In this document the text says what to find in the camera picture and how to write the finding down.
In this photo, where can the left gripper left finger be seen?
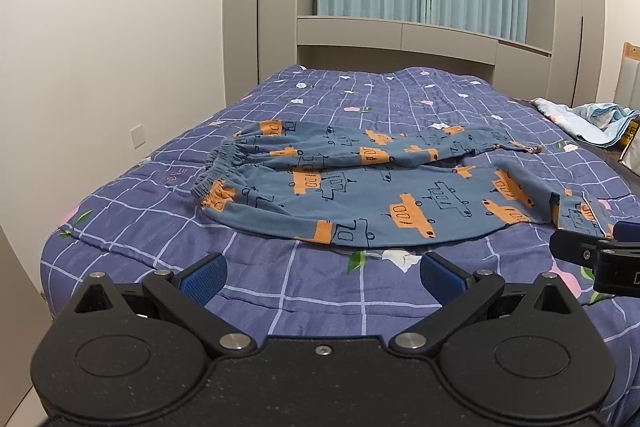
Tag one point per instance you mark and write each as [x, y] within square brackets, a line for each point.
[181, 298]

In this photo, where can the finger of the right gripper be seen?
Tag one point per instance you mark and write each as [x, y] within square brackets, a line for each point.
[576, 248]
[626, 230]

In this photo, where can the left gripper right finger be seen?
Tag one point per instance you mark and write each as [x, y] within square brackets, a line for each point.
[463, 297]

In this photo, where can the blue orange patterned pants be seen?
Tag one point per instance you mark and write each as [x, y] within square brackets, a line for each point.
[364, 189]

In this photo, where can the wooden padded headboard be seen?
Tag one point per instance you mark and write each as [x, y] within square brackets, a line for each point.
[627, 91]

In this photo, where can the beige built-in wardrobe unit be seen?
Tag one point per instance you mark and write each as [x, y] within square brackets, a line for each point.
[410, 6]

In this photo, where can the white wall outlet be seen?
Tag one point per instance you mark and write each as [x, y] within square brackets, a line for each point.
[137, 136]

